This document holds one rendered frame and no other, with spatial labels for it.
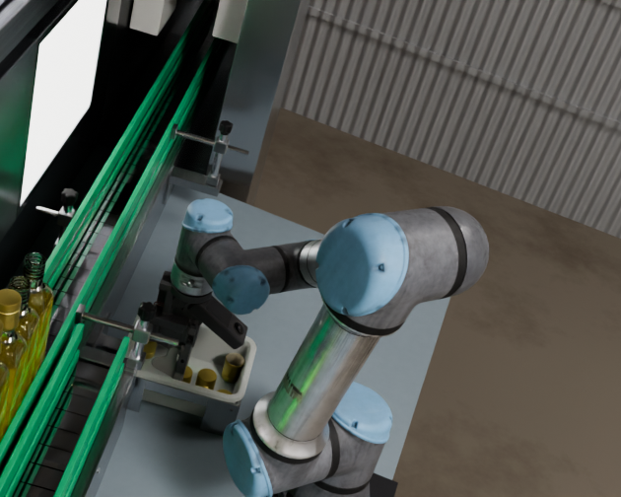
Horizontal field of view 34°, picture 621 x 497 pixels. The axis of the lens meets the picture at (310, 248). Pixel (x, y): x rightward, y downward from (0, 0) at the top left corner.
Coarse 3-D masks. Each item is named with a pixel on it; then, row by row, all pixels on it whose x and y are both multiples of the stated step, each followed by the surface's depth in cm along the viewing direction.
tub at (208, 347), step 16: (128, 336) 180; (208, 336) 188; (128, 352) 178; (160, 352) 189; (192, 352) 190; (208, 352) 190; (224, 352) 189; (240, 352) 189; (144, 368) 185; (192, 368) 188; (208, 368) 189; (176, 384) 174; (192, 384) 185; (224, 384) 187; (240, 384) 179; (224, 400) 175
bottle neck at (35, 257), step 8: (32, 256) 144; (40, 256) 144; (24, 264) 143; (32, 264) 142; (40, 264) 143; (24, 272) 144; (32, 272) 143; (40, 272) 144; (32, 280) 144; (40, 280) 145; (32, 288) 144; (40, 288) 146
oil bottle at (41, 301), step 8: (48, 288) 147; (32, 296) 145; (40, 296) 145; (48, 296) 147; (32, 304) 144; (40, 304) 145; (48, 304) 147; (40, 312) 145; (48, 312) 149; (40, 320) 146; (48, 320) 151; (40, 328) 147; (48, 328) 153; (40, 336) 149; (40, 344) 150; (40, 352) 152; (40, 360) 154; (32, 376) 152
